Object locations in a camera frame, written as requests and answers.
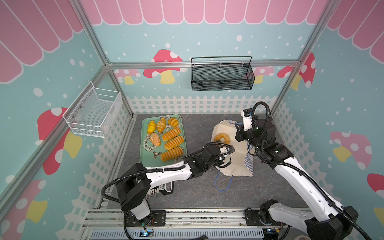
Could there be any ring doughnut bread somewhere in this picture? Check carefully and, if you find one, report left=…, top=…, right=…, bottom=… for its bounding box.
left=214, top=133, right=231, bottom=145

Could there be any checkered paper bag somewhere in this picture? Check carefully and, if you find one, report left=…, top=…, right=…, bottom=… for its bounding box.
left=211, top=120, right=254, bottom=192

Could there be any rectangular crusty pastry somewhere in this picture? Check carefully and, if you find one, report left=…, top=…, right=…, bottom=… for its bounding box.
left=161, top=147, right=184, bottom=162

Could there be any long twisted bread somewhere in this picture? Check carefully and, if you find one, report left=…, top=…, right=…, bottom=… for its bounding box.
left=162, top=127, right=181, bottom=142

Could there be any oval bun bread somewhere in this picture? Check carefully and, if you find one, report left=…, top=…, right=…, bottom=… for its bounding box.
left=150, top=133, right=162, bottom=147

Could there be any yellow curved bread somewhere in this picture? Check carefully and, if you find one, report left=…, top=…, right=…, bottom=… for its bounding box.
left=147, top=121, right=157, bottom=136

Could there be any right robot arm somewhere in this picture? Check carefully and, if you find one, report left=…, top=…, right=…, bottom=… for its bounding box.
left=236, top=102, right=370, bottom=240

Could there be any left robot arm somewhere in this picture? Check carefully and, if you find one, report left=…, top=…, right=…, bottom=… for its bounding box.
left=101, top=142, right=235, bottom=226

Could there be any green floral tray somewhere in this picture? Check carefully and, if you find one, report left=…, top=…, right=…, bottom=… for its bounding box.
left=140, top=115, right=188, bottom=167

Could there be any black tool rack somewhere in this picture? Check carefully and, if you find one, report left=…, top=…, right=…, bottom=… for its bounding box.
left=146, top=182, right=174, bottom=199

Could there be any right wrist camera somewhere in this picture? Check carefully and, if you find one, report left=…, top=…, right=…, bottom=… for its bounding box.
left=241, top=109, right=254, bottom=131

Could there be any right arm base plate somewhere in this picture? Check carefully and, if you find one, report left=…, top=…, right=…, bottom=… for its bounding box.
left=244, top=208, right=284, bottom=227

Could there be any black mesh wall basket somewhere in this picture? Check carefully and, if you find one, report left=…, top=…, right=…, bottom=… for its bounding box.
left=191, top=56, right=256, bottom=92

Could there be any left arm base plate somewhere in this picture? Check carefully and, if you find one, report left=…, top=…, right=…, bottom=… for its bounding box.
left=126, top=210, right=167, bottom=227

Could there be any white wire wall basket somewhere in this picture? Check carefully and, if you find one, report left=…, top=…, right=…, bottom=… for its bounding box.
left=63, top=82, right=123, bottom=138

